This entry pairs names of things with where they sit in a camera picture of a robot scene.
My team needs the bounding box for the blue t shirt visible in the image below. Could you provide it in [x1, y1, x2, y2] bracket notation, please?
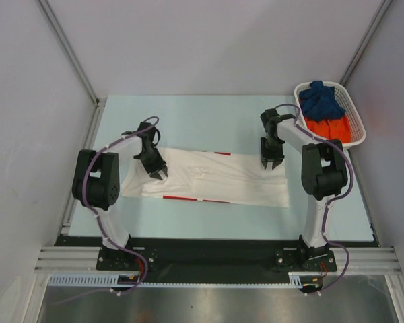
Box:
[298, 81, 346, 122]

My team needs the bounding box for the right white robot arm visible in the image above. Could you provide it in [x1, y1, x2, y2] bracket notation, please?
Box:
[260, 107, 354, 272]

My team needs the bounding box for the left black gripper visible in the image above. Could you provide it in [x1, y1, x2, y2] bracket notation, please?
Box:
[137, 147, 167, 180]

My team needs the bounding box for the left white cable duct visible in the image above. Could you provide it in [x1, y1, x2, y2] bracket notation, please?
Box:
[48, 272, 141, 288]

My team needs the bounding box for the white t shirt red print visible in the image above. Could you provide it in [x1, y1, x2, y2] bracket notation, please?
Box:
[121, 147, 289, 208]

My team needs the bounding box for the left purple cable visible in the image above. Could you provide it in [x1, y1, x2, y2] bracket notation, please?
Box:
[50, 116, 161, 306]

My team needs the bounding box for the aluminium front rail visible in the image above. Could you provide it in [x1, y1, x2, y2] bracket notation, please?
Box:
[34, 246, 401, 275]

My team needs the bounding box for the orange t shirt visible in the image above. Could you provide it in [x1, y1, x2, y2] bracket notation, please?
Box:
[304, 115, 352, 143]

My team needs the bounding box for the right white cable duct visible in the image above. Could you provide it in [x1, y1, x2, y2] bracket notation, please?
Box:
[288, 272, 323, 289]

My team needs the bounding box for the left aluminium frame post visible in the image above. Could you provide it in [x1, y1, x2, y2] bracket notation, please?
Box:
[35, 0, 99, 106]

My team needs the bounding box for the right aluminium frame post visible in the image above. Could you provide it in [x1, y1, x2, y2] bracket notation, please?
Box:
[339, 0, 395, 87]

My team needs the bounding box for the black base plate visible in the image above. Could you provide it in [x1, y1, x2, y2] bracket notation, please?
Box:
[53, 236, 380, 284]

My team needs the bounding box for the white plastic basket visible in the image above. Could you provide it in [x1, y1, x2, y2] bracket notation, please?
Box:
[294, 81, 366, 151]

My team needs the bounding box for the white cable duct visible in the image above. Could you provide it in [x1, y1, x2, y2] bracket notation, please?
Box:
[288, 272, 323, 289]
[48, 272, 141, 288]

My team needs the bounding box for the aluminium frame post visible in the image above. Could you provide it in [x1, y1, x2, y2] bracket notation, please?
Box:
[339, 0, 395, 87]
[35, 0, 99, 106]

